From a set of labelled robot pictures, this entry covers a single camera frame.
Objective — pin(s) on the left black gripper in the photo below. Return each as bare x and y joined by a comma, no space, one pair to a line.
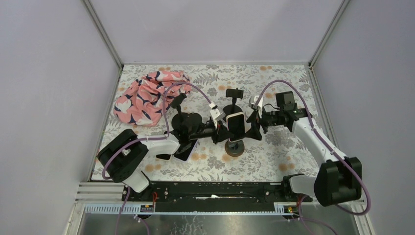
219,132

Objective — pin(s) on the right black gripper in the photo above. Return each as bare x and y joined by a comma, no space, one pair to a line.
254,131

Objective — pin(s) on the phone with beige case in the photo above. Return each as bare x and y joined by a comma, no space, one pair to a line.
236,126

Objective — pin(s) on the wooden base phone stand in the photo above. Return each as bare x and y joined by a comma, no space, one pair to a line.
235,149

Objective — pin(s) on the black phone stand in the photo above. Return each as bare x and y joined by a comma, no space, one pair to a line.
232,108
180,113

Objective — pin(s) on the phone with purple case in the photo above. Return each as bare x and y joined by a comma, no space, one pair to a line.
185,150

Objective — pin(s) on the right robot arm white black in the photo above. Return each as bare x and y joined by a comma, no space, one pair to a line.
339,176

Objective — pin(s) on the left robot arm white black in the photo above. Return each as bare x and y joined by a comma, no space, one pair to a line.
122,156

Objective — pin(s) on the floral patterned table mat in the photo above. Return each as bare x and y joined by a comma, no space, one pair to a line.
279,153

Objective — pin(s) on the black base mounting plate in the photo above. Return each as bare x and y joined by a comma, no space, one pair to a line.
170,196

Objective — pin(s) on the pink floral crumpled cloth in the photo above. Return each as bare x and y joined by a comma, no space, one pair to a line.
141,104

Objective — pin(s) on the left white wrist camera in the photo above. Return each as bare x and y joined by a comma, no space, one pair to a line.
216,113

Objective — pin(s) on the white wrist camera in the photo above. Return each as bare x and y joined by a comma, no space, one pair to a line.
256,103
216,113

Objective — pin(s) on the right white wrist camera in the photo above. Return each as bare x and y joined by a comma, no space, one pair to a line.
256,103

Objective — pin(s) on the aluminium frame rail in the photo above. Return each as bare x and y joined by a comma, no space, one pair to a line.
106,197

